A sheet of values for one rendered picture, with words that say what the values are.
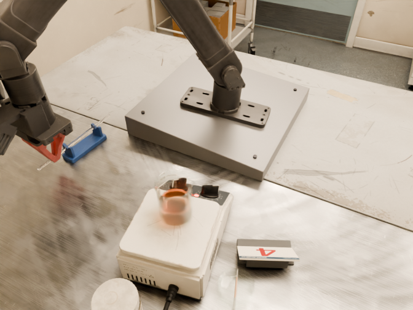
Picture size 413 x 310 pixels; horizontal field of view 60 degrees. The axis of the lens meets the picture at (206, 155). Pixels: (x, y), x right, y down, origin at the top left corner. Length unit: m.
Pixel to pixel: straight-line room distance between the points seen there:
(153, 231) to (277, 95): 0.50
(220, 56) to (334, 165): 0.32
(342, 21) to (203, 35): 2.82
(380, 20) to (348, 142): 2.62
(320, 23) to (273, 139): 2.77
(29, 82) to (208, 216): 0.36
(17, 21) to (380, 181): 0.69
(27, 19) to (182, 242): 0.38
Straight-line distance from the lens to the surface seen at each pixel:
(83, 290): 0.61
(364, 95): 1.03
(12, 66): 0.61
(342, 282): 0.62
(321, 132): 0.86
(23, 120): 0.67
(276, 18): 3.58
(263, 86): 0.92
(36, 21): 0.60
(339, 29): 3.48
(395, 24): 3.43
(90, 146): 0.81
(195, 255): 0.50
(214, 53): 0.70
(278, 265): 0.59
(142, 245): 0.52
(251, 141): 0.75
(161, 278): 0.54
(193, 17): 0.65
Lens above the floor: 1.42
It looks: 43 degrees down
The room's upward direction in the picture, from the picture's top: straight up
